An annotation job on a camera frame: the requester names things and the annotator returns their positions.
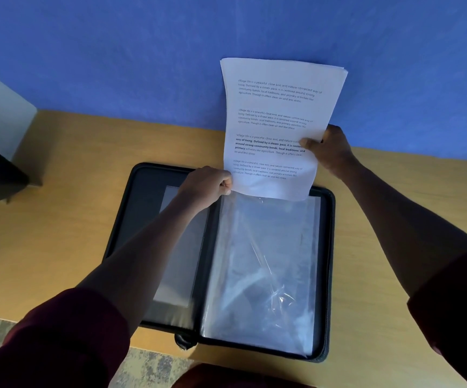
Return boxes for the person's left hand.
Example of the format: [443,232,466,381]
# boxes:
[176,165,233,211]

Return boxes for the person's right hand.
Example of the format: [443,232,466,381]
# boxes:
[299,124,360,178]

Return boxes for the white printed paper sheets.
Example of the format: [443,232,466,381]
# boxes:
[220,57,348,202]

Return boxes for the clear plastic sleeve pages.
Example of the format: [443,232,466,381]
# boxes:
[200,191,322,358]

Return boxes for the person's left forearm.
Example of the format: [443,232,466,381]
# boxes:
[76,196,212,338]

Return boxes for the person's right forearm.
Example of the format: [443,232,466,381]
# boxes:
[332,158,467,298]

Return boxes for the black zip folder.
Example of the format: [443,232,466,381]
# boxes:
[102,162,336,363]

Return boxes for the person's maroon lap clothing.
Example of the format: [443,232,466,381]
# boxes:
[172,363,313,388]

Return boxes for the black bag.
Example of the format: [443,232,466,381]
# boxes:
[0,141,30,203]

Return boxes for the person's right maroon sleeve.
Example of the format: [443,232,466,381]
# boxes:
[407,248,467,388]

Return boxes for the person's maroon sleeve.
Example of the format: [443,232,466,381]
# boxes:
[0,287,131,388]
[407,248,467,388]

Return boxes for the person's left maroon sleeve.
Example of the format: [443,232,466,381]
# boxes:
[0,287,131,388]

